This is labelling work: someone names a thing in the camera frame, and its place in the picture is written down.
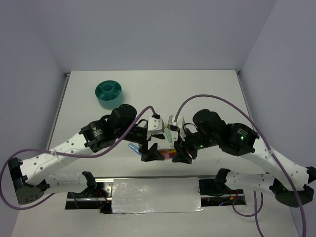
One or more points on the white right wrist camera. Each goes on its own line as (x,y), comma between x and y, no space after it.
(177,125)

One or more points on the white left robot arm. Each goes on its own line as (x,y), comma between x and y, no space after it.
(34,177)

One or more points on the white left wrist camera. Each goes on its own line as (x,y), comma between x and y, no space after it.
(155,127)

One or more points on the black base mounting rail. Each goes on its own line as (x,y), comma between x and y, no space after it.
(101,200)

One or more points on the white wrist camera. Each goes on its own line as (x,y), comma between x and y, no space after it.
(155,127)
(177,125)

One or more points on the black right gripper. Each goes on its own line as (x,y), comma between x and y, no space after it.
(181,156)

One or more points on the teal round compartment organizer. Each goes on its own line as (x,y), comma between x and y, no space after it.
(109,94)

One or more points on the silver foil sheet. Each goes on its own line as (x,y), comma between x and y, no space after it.
(161,195)

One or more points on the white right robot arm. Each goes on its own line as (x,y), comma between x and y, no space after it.
(282,178)

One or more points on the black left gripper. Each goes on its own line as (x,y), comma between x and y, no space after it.
(152,154)

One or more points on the blue highlighter pen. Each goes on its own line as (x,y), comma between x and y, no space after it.
(134,148)

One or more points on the green highlighter pen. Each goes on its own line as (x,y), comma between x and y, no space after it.
(168,135)

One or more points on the pink-capped crayon bottle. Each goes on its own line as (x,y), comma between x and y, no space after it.
(168,154)

